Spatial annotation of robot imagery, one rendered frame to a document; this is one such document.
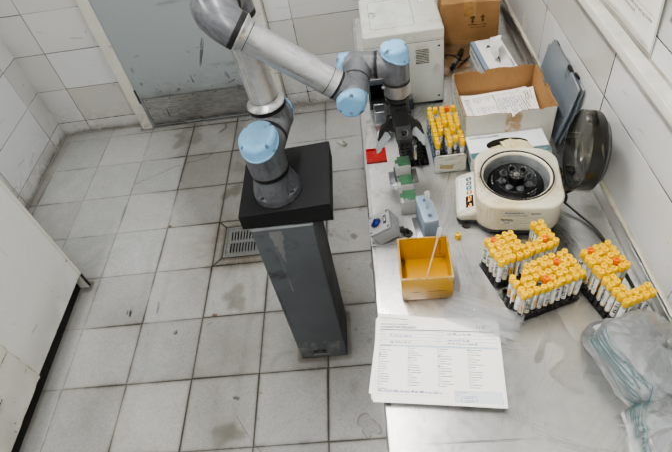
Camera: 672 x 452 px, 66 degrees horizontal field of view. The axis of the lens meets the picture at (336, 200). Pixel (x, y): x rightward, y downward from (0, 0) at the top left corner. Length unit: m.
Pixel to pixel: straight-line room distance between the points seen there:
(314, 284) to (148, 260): 1.30
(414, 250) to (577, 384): 0.50
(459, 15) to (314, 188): 1.02
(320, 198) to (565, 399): 0.82
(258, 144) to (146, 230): 1.73
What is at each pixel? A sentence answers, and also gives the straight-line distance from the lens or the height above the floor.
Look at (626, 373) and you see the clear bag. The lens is 1.30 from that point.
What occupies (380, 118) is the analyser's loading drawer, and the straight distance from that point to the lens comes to 1.85.
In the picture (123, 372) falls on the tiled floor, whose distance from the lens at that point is 2.62.
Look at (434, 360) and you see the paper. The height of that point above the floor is 0.89.
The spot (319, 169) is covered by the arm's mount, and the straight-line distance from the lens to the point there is 1.65.
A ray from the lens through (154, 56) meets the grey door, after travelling 3.46.
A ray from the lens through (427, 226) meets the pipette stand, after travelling 1.44.
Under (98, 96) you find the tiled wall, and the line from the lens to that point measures 3.84.
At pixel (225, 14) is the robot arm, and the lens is 1.27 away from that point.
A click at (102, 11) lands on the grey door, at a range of 3.40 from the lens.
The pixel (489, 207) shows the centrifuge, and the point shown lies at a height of 0.98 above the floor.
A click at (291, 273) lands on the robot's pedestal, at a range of 1.80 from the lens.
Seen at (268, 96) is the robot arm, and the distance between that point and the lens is 1.52.
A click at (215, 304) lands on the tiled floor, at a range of 2.61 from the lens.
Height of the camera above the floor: 2.06
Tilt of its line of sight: 46 degrees down
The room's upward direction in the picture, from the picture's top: 12 degrees counter-clockwise
